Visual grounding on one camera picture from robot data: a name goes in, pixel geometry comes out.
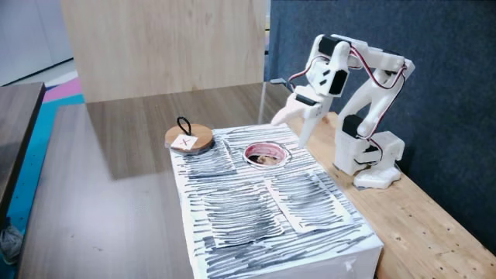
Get large striped paper sheet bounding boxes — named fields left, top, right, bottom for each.
left=264, top=169, right=354, bottom=234
left=200, top=184, right=287, bottom=250

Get small striped paper sheet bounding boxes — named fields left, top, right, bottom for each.
left=184, top=139, right=238, bottom=178

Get round wooden disc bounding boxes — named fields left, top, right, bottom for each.
left=164, top=122, right=215, bottom=157

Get paper label with red X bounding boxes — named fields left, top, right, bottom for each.
left=170, top=133, right=199, bottom=152

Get white box with black stripes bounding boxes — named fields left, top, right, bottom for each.
left=169, top=122, right=384, bottom=279

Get dark blue partition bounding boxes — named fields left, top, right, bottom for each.
left=263, top=0, right=496, bottom=257

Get light wooden panel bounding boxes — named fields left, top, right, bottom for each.
left=60, top=0, right=269, bottom=104

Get colourful floor mat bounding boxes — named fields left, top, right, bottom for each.
left=5, top=76, right=85, bottom=236

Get dark wooden side table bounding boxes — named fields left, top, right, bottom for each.
left=0, top=81, right=47, bottom=228

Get grey shoe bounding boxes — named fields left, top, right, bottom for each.
left=0, top=224, right=25, bottom=266

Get grey clamp handle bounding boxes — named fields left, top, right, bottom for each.
left=270, top=77, right=296, bottom=93

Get red and black servo cable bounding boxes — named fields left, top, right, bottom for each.
left=288, top=45, right=408, bottom=164

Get black cord loop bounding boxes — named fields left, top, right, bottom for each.
left=176, top=115, right=193, bottom=137

